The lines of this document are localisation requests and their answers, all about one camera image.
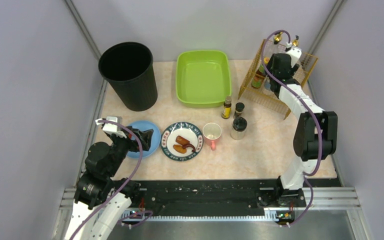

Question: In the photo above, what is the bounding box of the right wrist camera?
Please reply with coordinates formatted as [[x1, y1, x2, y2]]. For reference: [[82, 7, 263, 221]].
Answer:
[[285, 45, 303, 68]]

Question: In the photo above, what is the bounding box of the clear oil dispenser bottle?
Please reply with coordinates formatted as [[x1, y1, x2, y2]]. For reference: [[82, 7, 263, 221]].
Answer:
[[271, 31, 283, 54]]

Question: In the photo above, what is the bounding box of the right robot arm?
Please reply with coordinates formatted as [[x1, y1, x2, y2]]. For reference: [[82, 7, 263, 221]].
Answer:
[[258, 53, 338, 207]]

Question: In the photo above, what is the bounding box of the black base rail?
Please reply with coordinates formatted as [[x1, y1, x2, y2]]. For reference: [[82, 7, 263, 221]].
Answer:
[[109, 178, 339, 223]]

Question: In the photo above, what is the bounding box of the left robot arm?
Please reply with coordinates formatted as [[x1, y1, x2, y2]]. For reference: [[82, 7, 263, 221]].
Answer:
[[64, 126, 154, 240]]

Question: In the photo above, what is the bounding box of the orange food slice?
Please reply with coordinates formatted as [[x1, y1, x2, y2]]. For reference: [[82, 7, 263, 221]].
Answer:
[[173, 144, 187, 154]]

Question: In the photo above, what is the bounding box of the blue plate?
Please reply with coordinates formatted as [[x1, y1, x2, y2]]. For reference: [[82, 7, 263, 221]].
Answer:
[[128, 120, 161, 159]]

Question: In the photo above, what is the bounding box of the dark sauce dispenser bottle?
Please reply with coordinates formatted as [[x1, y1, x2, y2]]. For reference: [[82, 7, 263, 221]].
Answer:
[[291, 35, 300, 47]]

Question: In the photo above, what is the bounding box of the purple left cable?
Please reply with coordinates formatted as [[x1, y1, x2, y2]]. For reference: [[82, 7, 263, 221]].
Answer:
[[69, 119, 154, 240]]

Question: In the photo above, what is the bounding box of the black lid seasoning jar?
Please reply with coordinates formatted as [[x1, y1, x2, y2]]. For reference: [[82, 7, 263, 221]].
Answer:
[[230, 116, 248, 140]]

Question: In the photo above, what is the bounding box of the pink mug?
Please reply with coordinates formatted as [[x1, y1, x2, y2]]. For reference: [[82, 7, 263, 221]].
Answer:
[[202, 122, 222, 151]]

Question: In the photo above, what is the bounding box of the gold wire basket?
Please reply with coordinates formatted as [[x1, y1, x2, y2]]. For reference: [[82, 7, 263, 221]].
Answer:
[[238, 44, 319, 119]]

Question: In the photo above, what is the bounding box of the green plastic basin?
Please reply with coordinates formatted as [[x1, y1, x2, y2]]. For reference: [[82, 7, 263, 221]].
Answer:
[[175, 49, 232, 108]]

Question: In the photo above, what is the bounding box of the brown sausage piece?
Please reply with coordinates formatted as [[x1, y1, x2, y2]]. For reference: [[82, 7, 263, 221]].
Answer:
[[175, 135, 190, 145]]

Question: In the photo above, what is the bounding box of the white plate green rim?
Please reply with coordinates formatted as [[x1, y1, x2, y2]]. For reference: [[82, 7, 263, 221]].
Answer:
[[160, 121, 204, 162]]

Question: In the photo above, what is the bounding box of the dark red octopus tentacle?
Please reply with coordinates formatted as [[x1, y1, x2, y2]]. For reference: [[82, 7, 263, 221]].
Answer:
[[182, 143, 196, 153]]

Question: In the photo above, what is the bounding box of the small black cap bottle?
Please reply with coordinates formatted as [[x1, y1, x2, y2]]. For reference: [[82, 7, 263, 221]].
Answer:
[[234, 102, 245, 119]]

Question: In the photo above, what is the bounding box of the small yellow label bottle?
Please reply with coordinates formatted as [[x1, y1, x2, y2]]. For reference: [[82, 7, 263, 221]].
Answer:
[[221, 96, 232, 119]]

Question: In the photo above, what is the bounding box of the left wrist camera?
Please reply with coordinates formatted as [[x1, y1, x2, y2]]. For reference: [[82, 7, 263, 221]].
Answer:
[[95, 116, 126, 138]]

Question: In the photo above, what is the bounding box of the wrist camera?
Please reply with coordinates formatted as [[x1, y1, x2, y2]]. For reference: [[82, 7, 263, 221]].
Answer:
[[95, 116, 126, 138], [285, 45, 303, 68]]

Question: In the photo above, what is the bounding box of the black plastic trash bin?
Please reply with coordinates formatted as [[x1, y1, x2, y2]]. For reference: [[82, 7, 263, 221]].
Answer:
[[98, 41, 158, 112]]

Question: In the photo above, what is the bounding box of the green label sauce bottle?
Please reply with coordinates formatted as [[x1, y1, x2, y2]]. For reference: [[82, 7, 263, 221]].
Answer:
[[251, 57, 270, 89]]

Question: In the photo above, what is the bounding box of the silver lid glass jar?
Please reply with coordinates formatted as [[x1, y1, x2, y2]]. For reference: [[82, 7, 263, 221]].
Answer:
[[264, 76, 271, 92]]

